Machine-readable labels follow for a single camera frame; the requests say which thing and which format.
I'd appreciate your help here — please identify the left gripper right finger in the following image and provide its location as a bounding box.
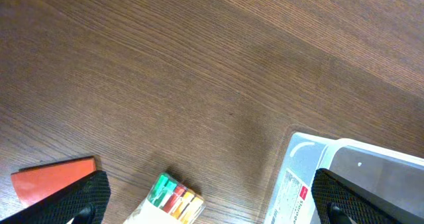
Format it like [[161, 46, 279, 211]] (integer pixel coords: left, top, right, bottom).
[[311, 168, 423, 224]]

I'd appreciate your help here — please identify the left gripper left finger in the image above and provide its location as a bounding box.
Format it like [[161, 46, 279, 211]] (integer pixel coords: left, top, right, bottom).
[[1, 170, 111, 224]]

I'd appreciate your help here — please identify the orange scraper with wooden handle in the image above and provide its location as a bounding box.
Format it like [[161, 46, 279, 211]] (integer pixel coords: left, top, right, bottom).
[[11, 156, 97, 207]]

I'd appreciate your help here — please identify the clear plastic storage container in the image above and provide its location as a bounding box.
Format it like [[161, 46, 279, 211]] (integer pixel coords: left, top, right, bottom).
[[265, 132, 423, 224]]

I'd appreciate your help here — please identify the clear box of coloured bits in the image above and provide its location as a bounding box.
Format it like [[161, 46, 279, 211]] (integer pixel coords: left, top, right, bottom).
[[124, 173, 205, 224]]

